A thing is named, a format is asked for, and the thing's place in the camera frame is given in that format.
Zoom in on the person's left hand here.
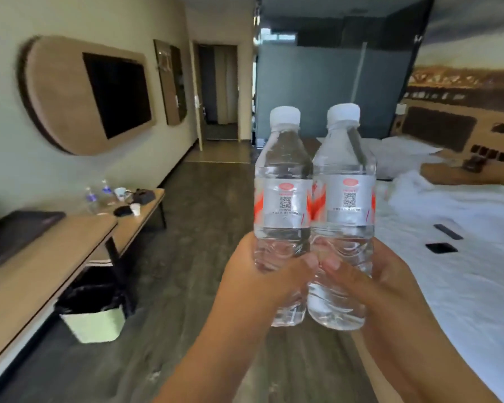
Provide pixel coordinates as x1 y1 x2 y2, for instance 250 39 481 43
213 232 319 341

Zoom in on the person's right hand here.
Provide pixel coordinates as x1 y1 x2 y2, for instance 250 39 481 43
319 238 423 353

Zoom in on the clear plastic water bottle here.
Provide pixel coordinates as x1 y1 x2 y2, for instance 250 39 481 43
253 106 314 328
307 103 377 331

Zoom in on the person's left forearm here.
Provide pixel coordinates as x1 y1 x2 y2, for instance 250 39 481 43
153 310 280 403

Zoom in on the person's right forearm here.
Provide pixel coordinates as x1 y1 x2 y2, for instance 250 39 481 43
363 306 501 403

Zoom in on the white bed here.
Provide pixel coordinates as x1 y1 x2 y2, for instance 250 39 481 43
372 170 504 403

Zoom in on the black remote control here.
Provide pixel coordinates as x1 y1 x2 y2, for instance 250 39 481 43
433 224 464 240

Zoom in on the wooden low bench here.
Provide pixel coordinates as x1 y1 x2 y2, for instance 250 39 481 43
86 188 167 265

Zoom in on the brown upholstered headboard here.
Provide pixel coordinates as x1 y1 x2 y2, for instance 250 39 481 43
388 94 504 187

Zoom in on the glass partition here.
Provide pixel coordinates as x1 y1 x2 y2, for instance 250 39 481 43
254 0 435 143

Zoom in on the wooden door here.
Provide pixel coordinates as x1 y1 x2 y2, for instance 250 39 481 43
189 41 206 151

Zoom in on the trash bin with black bag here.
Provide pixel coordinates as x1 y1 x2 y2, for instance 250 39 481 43
55 282 129 345

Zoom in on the wooden desk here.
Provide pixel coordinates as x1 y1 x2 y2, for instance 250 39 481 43
0 212 118 374

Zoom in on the black tray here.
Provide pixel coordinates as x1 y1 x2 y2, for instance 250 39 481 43
0 210 66 269

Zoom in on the black wall switch panel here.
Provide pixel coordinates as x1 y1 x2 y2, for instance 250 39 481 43
470 144 504 163

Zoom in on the wooden framed wall mirror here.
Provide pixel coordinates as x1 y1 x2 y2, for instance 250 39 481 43
153 39 188 126

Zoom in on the black wall television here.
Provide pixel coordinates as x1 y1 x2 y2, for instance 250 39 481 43
82 52 153 140

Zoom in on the wooden oval wall panel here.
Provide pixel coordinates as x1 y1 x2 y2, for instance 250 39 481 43
18 35 157 156

